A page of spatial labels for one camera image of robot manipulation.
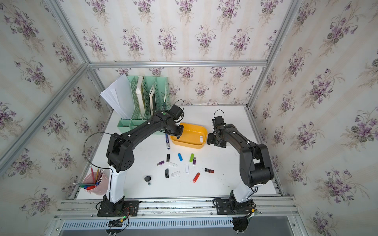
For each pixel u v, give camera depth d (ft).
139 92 3.05
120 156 1.76
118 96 3.11
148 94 3.23
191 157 2.98
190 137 3.25
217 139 2.55
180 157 3.00
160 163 2.89
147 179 2.63
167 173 2.78
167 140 3.23
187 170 2.82
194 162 2.94
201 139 3.23
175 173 2.80
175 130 2.57
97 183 2.41
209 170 2.81
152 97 3.23
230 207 2.36
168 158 2.98
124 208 2.35
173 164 2.89
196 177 2.75
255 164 1.51
